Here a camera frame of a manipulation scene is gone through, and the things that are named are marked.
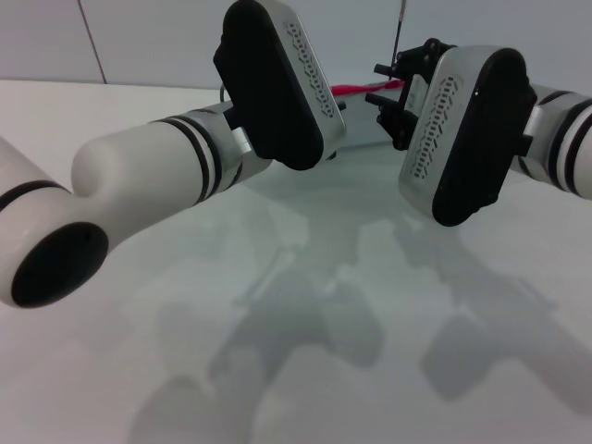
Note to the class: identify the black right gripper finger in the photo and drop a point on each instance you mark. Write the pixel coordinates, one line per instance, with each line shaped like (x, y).
(388, 70)
(398, 125)

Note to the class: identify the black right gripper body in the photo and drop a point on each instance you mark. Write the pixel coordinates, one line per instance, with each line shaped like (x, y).
(418, 60)

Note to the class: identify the clear document bag red zip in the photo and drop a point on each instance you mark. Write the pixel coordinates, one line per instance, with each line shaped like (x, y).
(351, 89)

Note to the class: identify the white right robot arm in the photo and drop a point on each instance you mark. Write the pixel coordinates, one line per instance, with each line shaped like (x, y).
(564, 139)

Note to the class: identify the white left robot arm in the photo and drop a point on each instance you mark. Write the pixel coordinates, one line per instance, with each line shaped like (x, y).
(139, 157)

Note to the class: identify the thin black rod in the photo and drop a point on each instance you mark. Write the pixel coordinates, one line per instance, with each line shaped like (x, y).
(397, 37)

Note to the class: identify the grey left wrist camera housing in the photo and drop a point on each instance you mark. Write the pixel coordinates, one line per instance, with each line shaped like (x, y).
(268, 83)

